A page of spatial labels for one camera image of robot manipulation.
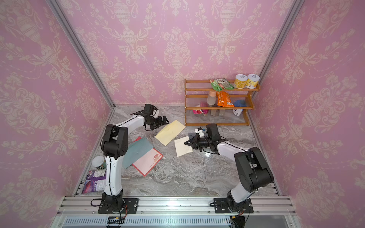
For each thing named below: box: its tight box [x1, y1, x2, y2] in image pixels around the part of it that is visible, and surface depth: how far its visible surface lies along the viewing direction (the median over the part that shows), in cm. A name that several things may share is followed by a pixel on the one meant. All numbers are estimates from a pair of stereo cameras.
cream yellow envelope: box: [154, 119, 186, 146], surface depth 107 cm
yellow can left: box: [233, 73, 248, 89], surface depth 91 cm
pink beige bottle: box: [206, 90, 217, 106], surface depth 101 cm
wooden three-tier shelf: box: [183, 79, 261, 127], surface depth 109 cm
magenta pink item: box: [192, 109, 209, 115], surface depth 109 cm
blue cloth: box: [233, 99, 247, 107], surface depth 110 cm
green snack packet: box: [210, 77, 235, 92], surface depth 91 cm
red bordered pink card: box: [132, 136, 164, 177], surface depth 92 cm
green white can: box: [91, 155, 107, 170], surface depth 85 cm
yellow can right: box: [245, 73, 260, 89], surface depth 91 cm
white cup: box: [232, 109, 244, 116], surface depth 111 cm
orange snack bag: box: [216, 90, 235, 108], surface depth 102 cm
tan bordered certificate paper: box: [173, 135, 193, 157], surface depth 85 cm
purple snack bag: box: [81, 169, 107, 195], surface depth 81 cm
